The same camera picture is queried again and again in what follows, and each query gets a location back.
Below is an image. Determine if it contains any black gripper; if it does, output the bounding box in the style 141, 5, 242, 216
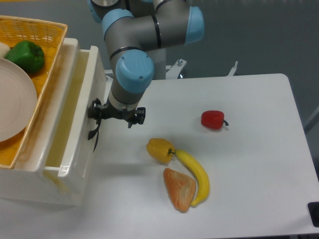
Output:
88, 98, 146, 128

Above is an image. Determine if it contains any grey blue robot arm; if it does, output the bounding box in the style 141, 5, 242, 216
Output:
88, 0, 205, 125

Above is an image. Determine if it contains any beige plate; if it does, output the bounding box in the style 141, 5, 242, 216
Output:
0, 58, 37, 141

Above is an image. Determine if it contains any white drawer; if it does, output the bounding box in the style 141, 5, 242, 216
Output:
43, 46, 107, 205

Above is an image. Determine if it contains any yellow woven basket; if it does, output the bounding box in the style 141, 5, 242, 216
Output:
0, 15, 68, 169

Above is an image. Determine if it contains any black lower drawer handle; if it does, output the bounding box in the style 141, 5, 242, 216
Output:
93, 132, 99, 152

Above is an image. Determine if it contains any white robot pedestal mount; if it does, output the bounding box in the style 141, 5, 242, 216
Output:
109, 49, 238, 82

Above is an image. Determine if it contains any orange bread slice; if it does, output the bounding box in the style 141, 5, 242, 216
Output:
163, 168, 196, 213

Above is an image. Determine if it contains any black top drawer handle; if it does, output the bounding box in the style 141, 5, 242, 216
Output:
88, 119, 102, 140

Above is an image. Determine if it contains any yellow bell pepper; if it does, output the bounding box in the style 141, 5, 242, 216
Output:
146, 138, 175, 164

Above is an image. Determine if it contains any white round vegetable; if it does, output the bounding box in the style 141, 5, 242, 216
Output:
0, 42, 10, 58

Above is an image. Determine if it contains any yellow banana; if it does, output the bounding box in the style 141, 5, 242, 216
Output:
175, 149, 210, 207

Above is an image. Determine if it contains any black object at table edge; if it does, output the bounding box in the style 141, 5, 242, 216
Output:
308, 202, 319, 228

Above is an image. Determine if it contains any green bell pepper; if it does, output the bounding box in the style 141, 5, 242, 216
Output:
5, 40, 45, 74

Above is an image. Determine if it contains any white drawer cabinet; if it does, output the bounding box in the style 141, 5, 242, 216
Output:
0, 37, 100, 206

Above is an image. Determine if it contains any black drawer handle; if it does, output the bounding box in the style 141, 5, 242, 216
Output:
88, 119, 102, 140
93, 132, 99, 152

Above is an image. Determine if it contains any red bell pepper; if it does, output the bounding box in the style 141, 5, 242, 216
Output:
201, 110, 229, 130

